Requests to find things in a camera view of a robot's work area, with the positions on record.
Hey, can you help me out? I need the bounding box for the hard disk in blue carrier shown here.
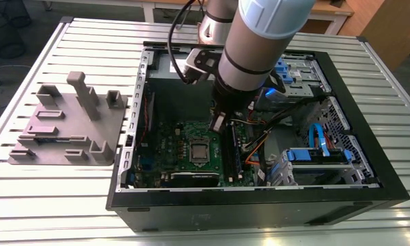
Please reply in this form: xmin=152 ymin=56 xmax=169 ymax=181
xmin=285 ymin=148 xmax=353 ymax=166

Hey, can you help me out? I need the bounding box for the blue plastic drive bracket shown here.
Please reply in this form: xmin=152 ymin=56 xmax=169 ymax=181
xmin=274 ymin=56 xmax=294 ymax=84

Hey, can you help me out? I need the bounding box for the black cable bundle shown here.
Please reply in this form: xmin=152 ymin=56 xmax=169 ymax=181
xmin=242 ymin=95 xmax=330 ymax=152

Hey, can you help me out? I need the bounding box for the small white wrist camera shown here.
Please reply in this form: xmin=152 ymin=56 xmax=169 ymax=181
xmin=265 ymin=87 xmax=289 ymax=100

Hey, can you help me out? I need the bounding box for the black RAM slot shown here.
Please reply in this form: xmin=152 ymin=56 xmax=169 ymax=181
xmin=221 ymin=132 xmax=236 ymax=182
xmin=228 ymin=121 xmax=244 ymax=180

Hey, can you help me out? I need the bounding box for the grey power supply unit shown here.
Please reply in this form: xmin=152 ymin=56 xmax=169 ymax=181
xmin=145 ymin=53 xmax=216 ymax=122

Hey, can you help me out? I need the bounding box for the white wrist camera black face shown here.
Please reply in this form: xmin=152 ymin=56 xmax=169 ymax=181
xmin=182 ymin=48 xmax=222 ymax=83

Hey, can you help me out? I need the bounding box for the grey plastic parts rack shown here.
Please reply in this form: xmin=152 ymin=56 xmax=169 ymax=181
xmin=7 ymin=71 xmax=129 ymax=167

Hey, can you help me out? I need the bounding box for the orange wire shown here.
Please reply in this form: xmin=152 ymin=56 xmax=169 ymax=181
xmin=245 ymin=148 xmax=262 ymax=165

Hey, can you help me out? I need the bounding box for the metal disk bay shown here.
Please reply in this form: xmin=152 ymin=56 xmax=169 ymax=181
xmin=266 ymin=147 xmax=380 ymax=187

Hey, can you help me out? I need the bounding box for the wooden cabinet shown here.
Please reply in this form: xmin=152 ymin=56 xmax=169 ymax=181
xmin=338 ymin=0 xmax=410 ymax=70

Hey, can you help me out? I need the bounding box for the blue flat wire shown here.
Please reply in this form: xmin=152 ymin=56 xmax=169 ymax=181
xmin=309 ymin=122 xmax=330 ymax=157

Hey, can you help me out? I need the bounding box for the wooden desk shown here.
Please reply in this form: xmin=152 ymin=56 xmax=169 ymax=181
xmin=309 ymin=0 xmax=356 ymax=35

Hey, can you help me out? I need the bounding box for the green motherboard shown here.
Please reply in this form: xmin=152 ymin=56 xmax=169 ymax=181
xmin=133 ymin=119 xmax=257 ymax=188

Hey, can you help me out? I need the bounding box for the black camera cable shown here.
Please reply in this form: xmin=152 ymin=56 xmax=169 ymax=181
xmin=166 ymin=0 xmax=196 ymax=84

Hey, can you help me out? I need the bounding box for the silver square CPU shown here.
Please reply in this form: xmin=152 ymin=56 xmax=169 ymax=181
xmin=192 ymin=143 xmax=209 ymax=158

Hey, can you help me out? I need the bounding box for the metal drive cage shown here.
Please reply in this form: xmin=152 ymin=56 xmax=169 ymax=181
xmin=260 ymin=52 xmax=332 ymax=111

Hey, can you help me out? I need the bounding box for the metal socket cover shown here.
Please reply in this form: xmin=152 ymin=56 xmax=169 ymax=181
xmin=188 ymin=138 xmax=213 ymax=165

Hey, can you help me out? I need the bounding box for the black open PC case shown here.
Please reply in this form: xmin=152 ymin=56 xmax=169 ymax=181
xmin=105 ymin=40 xmax=410 ymax=233

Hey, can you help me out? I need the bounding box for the black graphics card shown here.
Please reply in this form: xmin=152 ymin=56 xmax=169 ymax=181
xmin=160 ymin=171 xmax=221 ymax=188

